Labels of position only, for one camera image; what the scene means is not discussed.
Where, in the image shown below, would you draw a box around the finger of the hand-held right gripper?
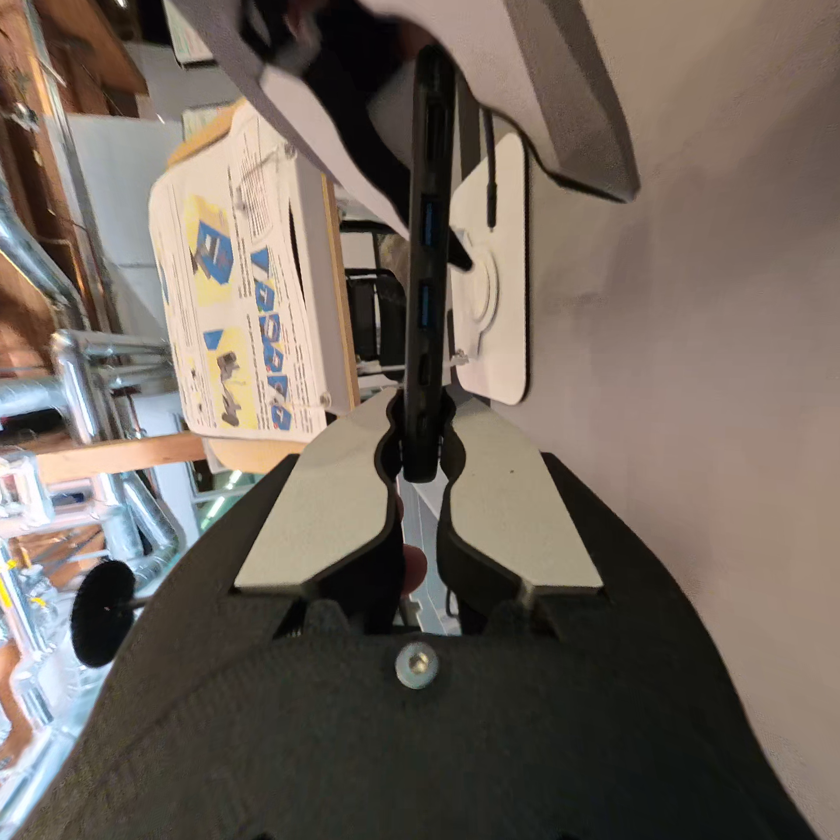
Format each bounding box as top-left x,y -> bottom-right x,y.
167,0 -> 413,240
367,0 -> 641,204

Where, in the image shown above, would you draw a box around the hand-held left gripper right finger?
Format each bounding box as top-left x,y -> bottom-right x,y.
436,391 -> 605,634

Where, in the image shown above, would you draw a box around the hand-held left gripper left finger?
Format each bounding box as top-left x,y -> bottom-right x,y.
234,387 -> 404,634

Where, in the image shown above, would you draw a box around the black Anker USB hub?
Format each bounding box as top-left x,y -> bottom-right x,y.
402,45 -> 458,484

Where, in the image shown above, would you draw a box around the instruction sheet on stand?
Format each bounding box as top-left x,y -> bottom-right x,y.
167,98 -> 362,475

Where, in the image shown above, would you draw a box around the black pole stand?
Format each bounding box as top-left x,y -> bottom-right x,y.
71,559 -> 153,669

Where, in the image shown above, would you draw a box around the silver conduit pipes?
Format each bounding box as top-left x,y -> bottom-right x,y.
51,328 -> 175,447

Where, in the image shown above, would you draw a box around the silver round duct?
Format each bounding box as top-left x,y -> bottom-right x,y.
121,472 -> 182,581

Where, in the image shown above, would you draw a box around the wooden post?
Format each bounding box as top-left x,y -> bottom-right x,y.
36,433 -> 207,484

